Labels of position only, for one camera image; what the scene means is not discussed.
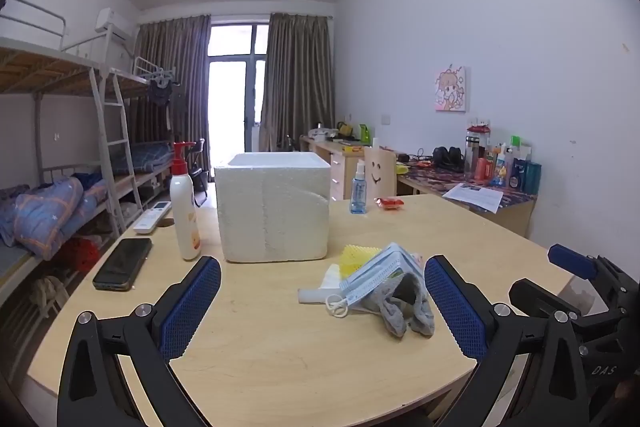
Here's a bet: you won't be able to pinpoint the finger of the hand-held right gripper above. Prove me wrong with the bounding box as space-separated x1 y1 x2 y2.
547 244 628 295
509 277 603 329

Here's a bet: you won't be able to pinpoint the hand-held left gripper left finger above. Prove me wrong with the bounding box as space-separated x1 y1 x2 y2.
56 255 222 427

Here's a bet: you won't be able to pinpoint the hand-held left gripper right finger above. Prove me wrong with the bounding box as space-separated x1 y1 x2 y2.
424 255 596 427

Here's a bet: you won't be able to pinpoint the grey sock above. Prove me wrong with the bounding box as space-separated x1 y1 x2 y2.
361 272 436 339

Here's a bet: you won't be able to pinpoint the blue face mask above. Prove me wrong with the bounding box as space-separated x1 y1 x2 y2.
326 243 426 319

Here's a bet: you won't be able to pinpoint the yellow foam net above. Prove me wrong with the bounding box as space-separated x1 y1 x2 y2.
339 244 383 278

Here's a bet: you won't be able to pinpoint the white foam stick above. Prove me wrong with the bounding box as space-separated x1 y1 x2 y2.
298 288 343 304

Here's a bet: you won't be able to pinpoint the white tissue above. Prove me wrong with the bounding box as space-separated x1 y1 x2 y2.
320 263 348 290

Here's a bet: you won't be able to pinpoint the white foam box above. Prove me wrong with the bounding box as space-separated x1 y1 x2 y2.
214 152 332 264

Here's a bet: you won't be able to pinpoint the black smartphone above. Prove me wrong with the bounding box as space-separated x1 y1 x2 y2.
92 237 153 292

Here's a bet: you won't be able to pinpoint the white lotion pump bottle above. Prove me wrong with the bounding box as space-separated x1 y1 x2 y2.
170 141 202 262

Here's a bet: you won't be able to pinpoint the white remote control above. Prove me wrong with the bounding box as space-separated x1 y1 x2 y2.
133 201 172 233

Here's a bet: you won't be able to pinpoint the row of toiletry bottles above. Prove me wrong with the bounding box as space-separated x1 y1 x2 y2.
474 136 543 195

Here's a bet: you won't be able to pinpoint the printed paper sheet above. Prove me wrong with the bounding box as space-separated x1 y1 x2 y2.
442 183 505 214

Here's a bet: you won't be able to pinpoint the red basket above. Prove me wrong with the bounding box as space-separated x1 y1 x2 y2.
65 234 108 270

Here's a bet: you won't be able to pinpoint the printed table cloth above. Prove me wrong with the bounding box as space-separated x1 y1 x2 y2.
397 159 538 210

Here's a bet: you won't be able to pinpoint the black office chair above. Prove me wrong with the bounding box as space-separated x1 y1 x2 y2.
187 138 211 208

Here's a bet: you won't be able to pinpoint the clear water bottle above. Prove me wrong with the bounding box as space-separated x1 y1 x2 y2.
465 124 488 182

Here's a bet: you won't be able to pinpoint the blue spray bottle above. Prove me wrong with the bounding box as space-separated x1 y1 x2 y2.
349 160 367 215

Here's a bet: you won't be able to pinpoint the black headphones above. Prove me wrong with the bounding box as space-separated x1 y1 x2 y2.
432 147 466 172

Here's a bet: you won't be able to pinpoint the wooden smiley face chair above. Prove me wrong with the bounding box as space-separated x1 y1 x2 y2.
364 146 398 200

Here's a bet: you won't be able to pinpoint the blue plaid bedding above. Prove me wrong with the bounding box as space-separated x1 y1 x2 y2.
107 141 176 175

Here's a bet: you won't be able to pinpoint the blue quilt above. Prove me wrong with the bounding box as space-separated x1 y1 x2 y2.
0 177 108 260

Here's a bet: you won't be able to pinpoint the white metal ladder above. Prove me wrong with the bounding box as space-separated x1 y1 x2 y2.
90 67 146 235

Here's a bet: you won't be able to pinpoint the wooden desk with drawers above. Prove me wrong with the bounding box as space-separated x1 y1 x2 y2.
299 136 371 202

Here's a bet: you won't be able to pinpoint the glass balcony door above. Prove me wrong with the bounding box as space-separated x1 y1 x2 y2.
206 23 271 168

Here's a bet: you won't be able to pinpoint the dark hanging clothes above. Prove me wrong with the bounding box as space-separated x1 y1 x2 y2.
149 79 176 130

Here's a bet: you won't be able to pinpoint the brown curtain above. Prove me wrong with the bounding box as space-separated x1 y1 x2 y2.
259 12 336 152
134 14 212 168

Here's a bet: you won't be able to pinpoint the white air conditioner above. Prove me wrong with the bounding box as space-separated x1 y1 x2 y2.
95 8 135 42

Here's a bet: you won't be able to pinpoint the long metal bunk bed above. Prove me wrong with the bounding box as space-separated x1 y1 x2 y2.
0 0 138 323

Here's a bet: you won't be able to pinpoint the pink wall poster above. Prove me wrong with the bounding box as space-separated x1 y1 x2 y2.
434 66 468 112

